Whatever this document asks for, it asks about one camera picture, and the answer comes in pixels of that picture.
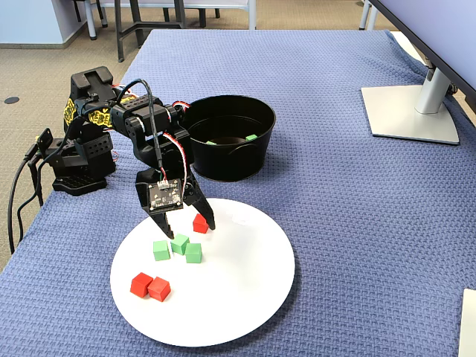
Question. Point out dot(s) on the white table leg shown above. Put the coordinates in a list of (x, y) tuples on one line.
[(366, 15), (252, 15), (92, 22)]

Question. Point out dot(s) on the black chair legs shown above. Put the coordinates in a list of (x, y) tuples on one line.
[(202, 16), (77, 11)]

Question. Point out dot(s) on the blue woven table cloth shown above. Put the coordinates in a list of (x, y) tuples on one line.
[(334, 223)]

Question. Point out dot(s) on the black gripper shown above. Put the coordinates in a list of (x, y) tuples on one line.
[(198, 202)]

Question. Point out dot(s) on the black round floor outlet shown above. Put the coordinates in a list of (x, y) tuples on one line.
[(10, 99)]

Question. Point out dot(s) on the red cube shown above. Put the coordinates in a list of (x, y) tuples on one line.
[(159, 289), (141, 285), (200, 223)]

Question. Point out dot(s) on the silver monitor stand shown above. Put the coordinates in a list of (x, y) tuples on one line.
[(409, 119)]

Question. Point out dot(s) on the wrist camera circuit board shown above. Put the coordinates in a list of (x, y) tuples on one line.
[(165, 195)]

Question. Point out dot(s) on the black round bowl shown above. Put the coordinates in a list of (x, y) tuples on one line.
[(238, 163)]

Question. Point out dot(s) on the white flat box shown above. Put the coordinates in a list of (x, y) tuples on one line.
[(469, 327)]

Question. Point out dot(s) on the computer monitor screen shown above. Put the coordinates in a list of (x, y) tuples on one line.
[(439, 29)]

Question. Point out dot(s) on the white round plate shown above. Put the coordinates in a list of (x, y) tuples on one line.
[(230, 297)]

